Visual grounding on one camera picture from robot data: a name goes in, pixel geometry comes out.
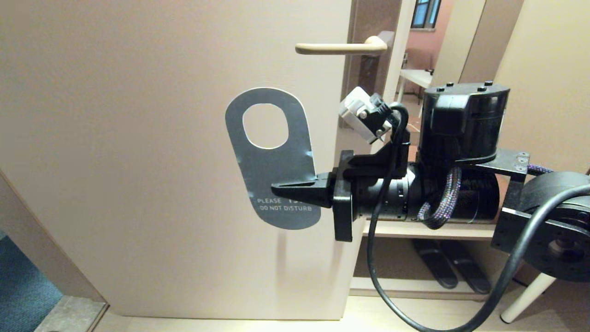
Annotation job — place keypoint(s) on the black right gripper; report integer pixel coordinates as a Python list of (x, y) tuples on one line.
[(343, 207)]

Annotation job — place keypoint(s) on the blue do-not-disturb door hanger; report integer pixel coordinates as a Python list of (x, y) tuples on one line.
[(276, 170)]

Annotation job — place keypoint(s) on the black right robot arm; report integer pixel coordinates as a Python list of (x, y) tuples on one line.
[(461, 120)]

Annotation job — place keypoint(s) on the beige room door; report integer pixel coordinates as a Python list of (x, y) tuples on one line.
[(138, 161)]

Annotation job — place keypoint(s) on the beige bench shelf unit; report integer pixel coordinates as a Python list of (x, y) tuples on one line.
[(415, 230)]

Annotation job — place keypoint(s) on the dark slipper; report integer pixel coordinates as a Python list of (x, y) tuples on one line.
[(435, 265), (470, 272)]

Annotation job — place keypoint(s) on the brown bench cushion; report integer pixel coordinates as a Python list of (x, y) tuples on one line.
[(504, 189)]

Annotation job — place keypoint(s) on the white round table leg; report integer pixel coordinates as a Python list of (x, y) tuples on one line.
[(521, 304)]

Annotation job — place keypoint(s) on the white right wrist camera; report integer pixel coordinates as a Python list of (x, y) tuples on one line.
[(357, 108)]

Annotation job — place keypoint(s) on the wall mirror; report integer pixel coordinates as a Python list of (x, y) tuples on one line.
[(424, 41)]

